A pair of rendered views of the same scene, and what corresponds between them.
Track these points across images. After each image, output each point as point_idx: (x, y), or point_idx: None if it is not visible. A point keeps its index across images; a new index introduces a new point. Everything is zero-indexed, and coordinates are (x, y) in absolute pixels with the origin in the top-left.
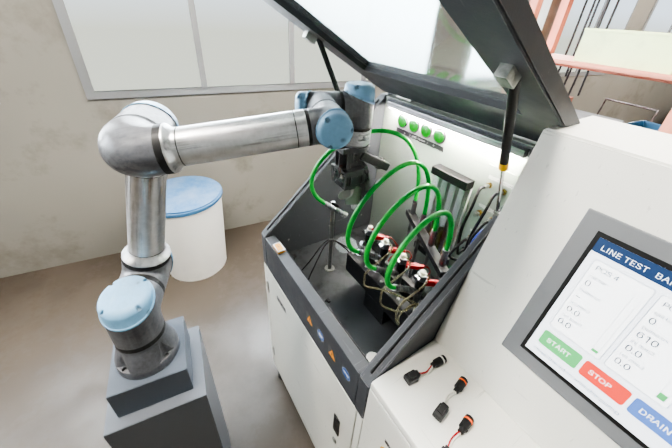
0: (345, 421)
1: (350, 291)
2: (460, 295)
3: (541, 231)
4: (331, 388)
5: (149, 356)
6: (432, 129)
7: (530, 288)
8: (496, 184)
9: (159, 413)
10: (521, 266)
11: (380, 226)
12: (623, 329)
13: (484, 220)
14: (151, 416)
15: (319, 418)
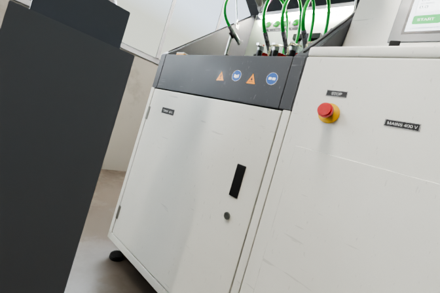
0: (257, 152)
1: None
2: (348, 36)
3: None
4: (239, 130)
5: None
6: (291, 20)
7: (395, 6)
8: None
9: (84, 33)
10: (386, 0)
11: None
12: None
13: None
14: (74, 29)
15: (198, 218)
